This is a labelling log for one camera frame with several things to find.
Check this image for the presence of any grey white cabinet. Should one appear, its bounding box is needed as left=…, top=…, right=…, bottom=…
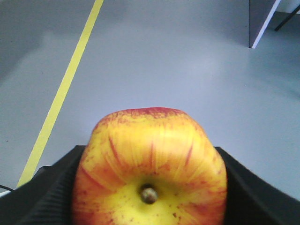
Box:
left=248, top=0, right=281, bottom=49

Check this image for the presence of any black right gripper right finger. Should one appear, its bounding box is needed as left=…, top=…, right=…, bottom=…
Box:
left=216, top=147, right=300, bottom=225

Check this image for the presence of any red yellow apple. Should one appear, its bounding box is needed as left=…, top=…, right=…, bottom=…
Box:
left=71, top=107, right=227, bottom=225

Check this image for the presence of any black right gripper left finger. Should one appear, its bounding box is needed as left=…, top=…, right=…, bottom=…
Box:
left=0, top=145, right=85, bottom=225

